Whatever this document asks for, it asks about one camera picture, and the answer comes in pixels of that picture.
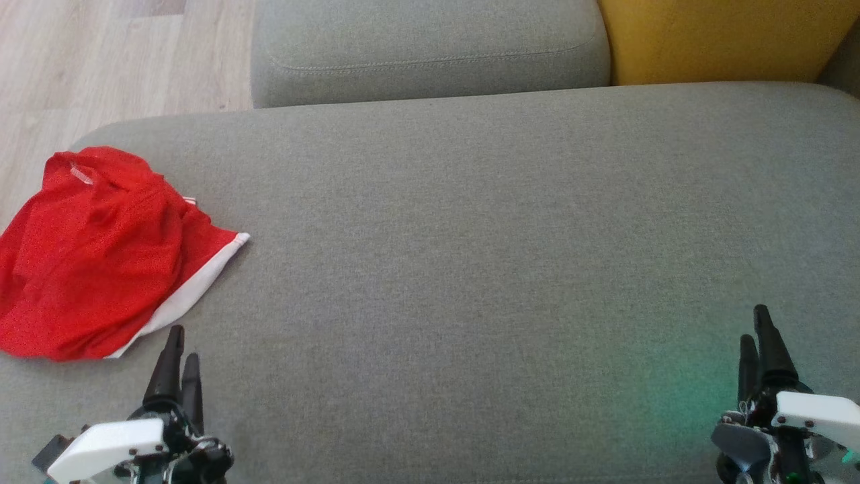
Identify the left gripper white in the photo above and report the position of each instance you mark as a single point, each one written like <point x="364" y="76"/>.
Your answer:
<point x="107" y="447"/>

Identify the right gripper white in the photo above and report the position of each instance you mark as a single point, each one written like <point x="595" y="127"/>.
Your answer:
<point x="820" y="413"/>

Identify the red jersey with white sleeves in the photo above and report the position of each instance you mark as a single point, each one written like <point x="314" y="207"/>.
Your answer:
<point x="87" y="255"/>

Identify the large grey sofa seat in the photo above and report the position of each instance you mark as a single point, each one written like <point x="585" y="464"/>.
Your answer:
<point x="470" y="269"/>

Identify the large yellow back cushion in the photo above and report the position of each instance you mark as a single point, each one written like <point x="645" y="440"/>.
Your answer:
<point x="725" y="40"/>

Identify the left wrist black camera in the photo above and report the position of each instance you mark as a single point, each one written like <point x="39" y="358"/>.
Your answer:
<point x="52" y="454"/>

